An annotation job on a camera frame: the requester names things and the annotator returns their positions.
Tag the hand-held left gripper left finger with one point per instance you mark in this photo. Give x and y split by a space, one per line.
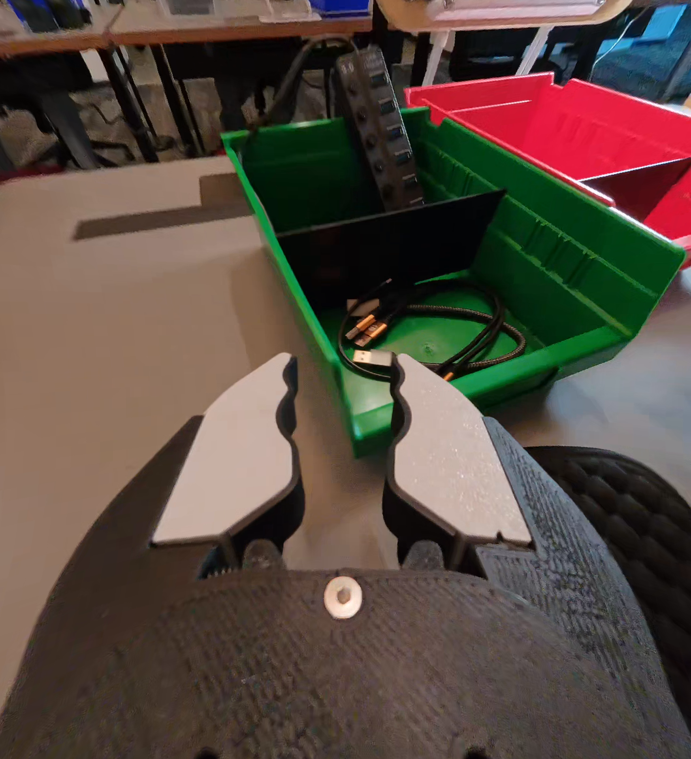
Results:
238 468

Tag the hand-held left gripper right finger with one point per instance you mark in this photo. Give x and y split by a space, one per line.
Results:
452 468

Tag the green plastic bin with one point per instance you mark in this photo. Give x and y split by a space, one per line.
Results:
558 261

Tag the black multi-port usb hub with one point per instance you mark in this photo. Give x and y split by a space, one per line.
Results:
381 136

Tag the small red plastic bin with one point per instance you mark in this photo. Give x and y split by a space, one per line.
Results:
588 130

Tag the black divider of green bin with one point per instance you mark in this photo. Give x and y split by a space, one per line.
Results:
381 249

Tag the black wrist rest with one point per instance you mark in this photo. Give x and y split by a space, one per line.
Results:
665 563

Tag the black divider of red bin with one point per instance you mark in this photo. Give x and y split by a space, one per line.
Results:
641 184

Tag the background wooden table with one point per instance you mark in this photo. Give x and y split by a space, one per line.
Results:
144 35

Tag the blue plastic bin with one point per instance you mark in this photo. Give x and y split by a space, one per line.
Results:
339 5

